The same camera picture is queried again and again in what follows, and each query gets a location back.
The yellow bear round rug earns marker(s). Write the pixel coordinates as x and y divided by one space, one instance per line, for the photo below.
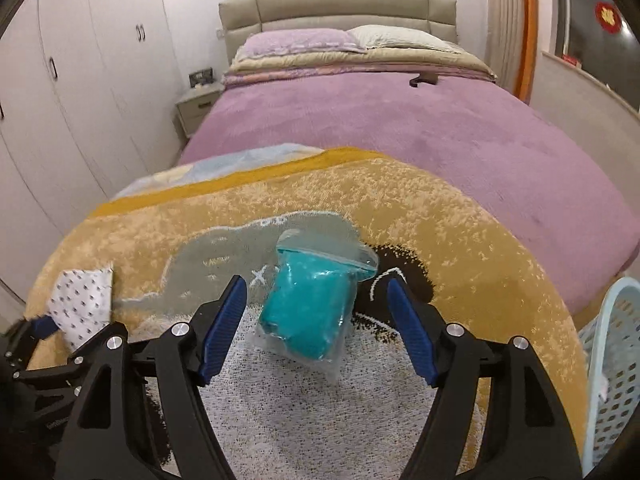
171 251

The white wardrobe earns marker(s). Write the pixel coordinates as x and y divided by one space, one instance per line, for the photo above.
88 89

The bed with purple cover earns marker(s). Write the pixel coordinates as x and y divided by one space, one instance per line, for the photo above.
529 174

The beige nightstand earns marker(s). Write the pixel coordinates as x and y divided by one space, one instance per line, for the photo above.
195 104

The small red box on sill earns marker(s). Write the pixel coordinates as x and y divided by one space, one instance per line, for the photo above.
572 61

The teal item in clear bag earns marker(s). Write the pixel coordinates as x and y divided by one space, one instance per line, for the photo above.
307 313

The red round window sticker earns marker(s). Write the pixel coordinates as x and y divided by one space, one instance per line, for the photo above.
608 17

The white dotted paper piece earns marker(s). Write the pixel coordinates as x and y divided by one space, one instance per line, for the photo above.
80 304

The purple pillow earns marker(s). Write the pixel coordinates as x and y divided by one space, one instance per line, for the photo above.
297 41

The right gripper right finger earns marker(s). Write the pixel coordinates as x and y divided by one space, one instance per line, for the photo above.
527 434

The small dark picture frame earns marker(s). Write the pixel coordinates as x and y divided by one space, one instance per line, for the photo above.
202 77

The light blue plastic basket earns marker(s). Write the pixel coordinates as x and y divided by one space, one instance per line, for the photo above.
611 343

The dark framed window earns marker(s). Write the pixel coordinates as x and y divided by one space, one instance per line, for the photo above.
611 59

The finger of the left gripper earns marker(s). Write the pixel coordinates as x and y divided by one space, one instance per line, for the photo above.
22 337

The folded beige quilt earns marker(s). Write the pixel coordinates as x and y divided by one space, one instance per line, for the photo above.
457 63

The dark object on bed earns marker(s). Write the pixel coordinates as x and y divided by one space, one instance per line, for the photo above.
424 78

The beige orange curtain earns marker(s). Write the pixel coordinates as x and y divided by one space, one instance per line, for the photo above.
512 44

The beige padded headboard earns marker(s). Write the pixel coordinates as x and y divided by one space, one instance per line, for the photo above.
242 18

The white pillow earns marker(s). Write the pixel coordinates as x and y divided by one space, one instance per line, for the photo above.
382 36

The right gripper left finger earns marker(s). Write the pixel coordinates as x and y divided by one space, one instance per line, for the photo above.
109 434

